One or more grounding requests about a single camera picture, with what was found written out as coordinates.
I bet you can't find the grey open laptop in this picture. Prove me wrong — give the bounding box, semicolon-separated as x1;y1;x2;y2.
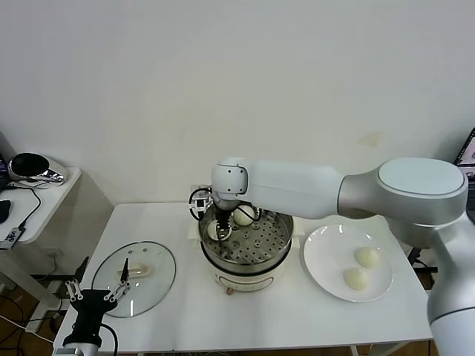
453;128;475;223

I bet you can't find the black desk cable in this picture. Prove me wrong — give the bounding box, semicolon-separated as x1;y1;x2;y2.
0;183;42;229

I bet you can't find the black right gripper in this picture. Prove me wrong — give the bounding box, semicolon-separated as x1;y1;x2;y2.
214;202;261;241

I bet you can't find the chrome and black headset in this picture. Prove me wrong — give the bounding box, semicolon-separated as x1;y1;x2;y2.
7;152;70;190

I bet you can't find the black and white charger cable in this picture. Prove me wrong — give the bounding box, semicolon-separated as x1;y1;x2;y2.
406;244;428;266

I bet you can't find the black floor cable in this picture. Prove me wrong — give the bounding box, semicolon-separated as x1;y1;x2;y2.
0;292;27;331

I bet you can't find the small grey adapter box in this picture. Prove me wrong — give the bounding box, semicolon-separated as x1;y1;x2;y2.
0;225;27;250

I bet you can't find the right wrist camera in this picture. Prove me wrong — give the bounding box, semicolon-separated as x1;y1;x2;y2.
189;185;215;222

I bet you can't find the stainless steel steamer basket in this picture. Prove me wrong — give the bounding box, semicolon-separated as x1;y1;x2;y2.
198;202;294;272

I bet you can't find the white floor cable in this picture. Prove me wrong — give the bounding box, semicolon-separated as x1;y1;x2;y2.
0;314;56;344

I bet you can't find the white round plate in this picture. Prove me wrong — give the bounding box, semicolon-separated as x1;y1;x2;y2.
303;225;393;303

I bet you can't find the white side desk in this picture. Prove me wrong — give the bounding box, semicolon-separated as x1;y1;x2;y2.
0;166;83;327

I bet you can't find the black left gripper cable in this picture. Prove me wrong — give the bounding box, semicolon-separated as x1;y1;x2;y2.
99;323;120;356

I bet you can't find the glass pot lid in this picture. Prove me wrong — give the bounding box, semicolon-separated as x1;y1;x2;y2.
91;241;177;319

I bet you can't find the cream electric cooker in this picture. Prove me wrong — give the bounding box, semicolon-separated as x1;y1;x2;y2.
187;218;305;296

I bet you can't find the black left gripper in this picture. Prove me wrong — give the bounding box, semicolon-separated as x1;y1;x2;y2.
62;257;131;348

